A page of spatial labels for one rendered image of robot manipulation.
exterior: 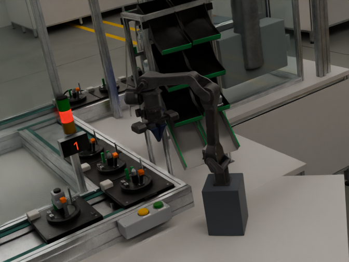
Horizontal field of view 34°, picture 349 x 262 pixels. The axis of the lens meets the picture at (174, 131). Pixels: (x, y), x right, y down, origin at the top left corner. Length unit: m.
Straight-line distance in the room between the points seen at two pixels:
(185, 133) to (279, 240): 0.68
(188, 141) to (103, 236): 0.59
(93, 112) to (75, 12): 7.72
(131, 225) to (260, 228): 0.50
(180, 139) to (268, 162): 0.46
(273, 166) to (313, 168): 1.21
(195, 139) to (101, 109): 1.20
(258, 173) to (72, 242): 0.93
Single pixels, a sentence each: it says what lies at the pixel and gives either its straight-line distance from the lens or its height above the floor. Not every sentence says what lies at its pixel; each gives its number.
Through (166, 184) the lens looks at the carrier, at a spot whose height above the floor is 0.97.
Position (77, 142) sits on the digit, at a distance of 2.39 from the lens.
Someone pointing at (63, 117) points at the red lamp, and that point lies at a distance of 2.35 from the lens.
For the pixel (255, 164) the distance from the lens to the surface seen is 2.72.
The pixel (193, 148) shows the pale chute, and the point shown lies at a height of 1.05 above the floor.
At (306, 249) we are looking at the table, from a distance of 2.13.
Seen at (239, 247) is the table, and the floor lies 0.86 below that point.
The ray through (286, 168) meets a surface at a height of 0.86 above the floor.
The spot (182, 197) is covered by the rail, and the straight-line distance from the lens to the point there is 2.39.
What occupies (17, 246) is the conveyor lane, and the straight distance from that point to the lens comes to 2.39.
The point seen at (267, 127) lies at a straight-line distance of 3.48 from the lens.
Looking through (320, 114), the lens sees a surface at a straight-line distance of 3.77.
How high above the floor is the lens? 2.11
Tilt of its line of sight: 23 degrees down
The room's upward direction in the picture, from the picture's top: 10 degrees counter-clockwise
